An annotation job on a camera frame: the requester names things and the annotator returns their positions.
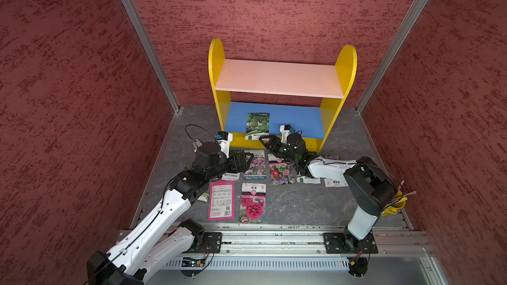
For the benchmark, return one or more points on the mixed flower seed bag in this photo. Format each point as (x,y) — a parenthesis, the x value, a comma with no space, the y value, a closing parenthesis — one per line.
(341,182)

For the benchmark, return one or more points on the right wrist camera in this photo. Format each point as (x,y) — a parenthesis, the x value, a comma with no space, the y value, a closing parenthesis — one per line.
(286,130)

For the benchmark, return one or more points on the red dahlia seed bag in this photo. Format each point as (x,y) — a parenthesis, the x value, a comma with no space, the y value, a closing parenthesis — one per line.
(252,203)

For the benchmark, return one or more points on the green gourd bag shelf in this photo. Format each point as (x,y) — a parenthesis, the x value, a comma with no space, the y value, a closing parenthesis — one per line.
(257,126)

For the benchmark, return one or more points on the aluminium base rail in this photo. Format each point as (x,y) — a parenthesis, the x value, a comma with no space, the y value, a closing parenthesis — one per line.
(270,240)

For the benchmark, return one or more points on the open black silver stapler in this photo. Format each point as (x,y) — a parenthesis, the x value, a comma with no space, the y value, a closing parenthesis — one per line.
(197,144)

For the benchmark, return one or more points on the pink zinnia seed bag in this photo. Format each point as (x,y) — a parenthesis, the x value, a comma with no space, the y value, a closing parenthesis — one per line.
(281,173)

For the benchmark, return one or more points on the corner aluminium post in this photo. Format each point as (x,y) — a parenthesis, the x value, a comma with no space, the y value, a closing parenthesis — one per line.
(147,45)
(402,33)

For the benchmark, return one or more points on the left corner aluminium post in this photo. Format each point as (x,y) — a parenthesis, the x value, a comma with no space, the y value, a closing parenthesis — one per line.
(147,45)

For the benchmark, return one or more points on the yellow pencil cup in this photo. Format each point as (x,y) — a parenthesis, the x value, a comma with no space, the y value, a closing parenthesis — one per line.
(398,202)

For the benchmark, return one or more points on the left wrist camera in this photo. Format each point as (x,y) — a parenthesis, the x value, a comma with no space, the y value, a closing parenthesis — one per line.
(224,140)

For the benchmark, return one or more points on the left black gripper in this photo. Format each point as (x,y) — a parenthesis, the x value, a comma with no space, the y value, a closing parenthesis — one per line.
(248,163)

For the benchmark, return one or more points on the purple flower seed bag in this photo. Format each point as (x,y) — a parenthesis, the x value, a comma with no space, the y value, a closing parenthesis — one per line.
(257,168)

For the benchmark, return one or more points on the yellow wooden shelf unit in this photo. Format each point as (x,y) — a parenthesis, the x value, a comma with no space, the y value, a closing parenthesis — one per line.
(330,83)

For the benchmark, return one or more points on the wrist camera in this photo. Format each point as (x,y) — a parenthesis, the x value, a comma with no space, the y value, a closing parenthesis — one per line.
(224,140)
(286,130)

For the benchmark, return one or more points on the right corner aluminium post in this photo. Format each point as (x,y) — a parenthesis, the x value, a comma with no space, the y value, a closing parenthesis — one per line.
(402,33)

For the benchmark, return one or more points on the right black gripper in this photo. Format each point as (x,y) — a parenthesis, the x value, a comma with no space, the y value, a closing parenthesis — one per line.
(273,148)

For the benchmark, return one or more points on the pink back-side seed bag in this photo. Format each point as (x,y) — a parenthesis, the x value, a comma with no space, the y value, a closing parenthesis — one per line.
(221,203)

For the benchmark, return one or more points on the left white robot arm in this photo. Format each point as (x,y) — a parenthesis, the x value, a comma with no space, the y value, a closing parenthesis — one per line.
(144,251)

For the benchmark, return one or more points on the large green gourd seed bag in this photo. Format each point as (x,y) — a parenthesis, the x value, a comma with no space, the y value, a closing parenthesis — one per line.
(232,176)

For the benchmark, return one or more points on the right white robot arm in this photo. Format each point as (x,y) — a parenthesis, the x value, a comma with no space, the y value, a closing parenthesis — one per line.
(370,185)

